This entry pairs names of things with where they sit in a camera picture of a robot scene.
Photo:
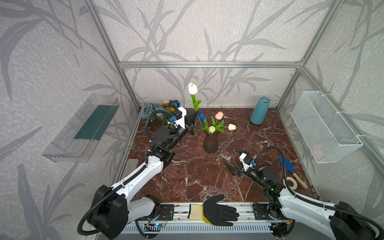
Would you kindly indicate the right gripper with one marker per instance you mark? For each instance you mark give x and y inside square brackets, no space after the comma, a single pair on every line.
[241,166]

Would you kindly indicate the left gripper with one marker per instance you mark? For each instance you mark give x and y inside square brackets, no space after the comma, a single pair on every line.
[186,123]

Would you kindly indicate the blue tulip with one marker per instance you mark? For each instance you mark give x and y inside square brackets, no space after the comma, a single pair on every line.
[204,123]

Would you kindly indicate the pink tulip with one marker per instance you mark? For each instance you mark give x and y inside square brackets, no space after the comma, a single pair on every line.
[218,122]

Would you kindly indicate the pale white tulip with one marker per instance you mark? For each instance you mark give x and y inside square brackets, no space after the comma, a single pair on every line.
[193,90]

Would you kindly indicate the pink glass vase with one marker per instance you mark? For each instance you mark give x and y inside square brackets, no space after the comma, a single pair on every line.
[211,143]

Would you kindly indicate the cream tulip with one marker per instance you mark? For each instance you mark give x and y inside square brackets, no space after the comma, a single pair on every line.
[230,127]

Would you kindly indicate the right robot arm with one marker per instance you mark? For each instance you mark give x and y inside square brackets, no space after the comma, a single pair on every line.
[338,222]

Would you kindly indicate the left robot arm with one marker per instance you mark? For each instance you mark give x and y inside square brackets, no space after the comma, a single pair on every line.
[124,190]

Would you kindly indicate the teal ceramic vase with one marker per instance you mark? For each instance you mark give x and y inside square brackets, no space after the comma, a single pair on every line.
[260,111]

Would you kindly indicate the dusty blue rose bunch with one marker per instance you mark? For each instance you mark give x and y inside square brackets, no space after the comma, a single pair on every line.
[158,118]

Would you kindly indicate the blue hand trowel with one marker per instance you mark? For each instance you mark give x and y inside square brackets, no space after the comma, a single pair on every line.
[290,168]

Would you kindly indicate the black work glove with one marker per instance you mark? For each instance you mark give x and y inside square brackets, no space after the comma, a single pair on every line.
[213,213]

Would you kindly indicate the white tape roll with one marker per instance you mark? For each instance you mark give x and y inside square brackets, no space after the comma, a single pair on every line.
[291,182]

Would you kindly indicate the grey sharpening stone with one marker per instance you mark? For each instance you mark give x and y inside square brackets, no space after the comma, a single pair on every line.
[130,166]

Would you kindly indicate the small circuit board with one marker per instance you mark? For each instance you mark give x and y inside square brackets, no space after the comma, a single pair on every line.
[156,226]

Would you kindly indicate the clear acrylic shelf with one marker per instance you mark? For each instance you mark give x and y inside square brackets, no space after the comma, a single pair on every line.
[79,138]

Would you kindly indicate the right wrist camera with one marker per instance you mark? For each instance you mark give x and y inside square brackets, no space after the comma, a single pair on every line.
[247,161]

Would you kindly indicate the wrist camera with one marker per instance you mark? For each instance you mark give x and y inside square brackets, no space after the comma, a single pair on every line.
[178,117]
[247,161]

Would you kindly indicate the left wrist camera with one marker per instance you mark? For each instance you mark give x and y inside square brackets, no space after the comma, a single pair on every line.
[178,117]

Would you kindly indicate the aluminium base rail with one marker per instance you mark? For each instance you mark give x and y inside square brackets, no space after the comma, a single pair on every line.
[117,214]

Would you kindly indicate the white wire basket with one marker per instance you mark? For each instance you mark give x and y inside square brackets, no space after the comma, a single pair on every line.
[326,132]

